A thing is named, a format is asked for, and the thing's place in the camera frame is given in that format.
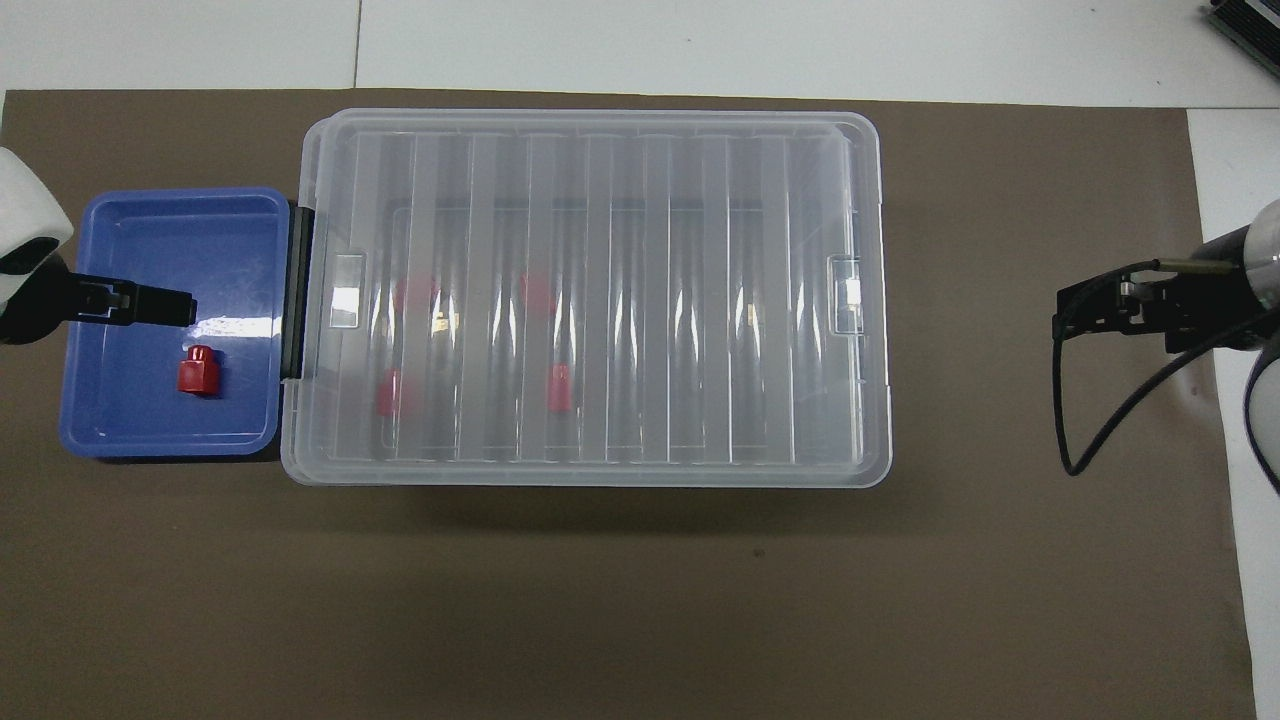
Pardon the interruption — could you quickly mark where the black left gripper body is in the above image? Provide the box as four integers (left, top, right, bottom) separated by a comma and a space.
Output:
0, 255, 138, 346

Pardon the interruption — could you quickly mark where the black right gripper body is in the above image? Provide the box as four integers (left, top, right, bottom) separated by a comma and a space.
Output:
1118, 262, 1263, 353

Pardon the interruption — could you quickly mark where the clear ribbed plastic lid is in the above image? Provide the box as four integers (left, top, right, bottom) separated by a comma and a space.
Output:
280, 108, 893, 489

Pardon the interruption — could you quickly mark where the blue plastic tray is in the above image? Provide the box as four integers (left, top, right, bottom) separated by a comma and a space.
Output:
58, 186, 293, 459

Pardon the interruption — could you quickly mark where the clear plastic storage box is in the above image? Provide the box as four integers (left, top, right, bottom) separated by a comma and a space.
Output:
283, 112, 889, 488

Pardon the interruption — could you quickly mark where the dark grey device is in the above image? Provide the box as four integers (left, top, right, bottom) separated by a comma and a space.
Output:
1203, 0, 1280, 79

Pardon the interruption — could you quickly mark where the brown table mat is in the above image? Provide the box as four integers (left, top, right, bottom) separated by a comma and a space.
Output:
0, 88, 1259, 720

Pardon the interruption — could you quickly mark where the black box latch handle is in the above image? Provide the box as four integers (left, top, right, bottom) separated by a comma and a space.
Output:
283, 203, 317, 383

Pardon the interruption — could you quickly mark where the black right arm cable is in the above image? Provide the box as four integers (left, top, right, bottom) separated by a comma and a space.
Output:
1053, 262, 1280, 477

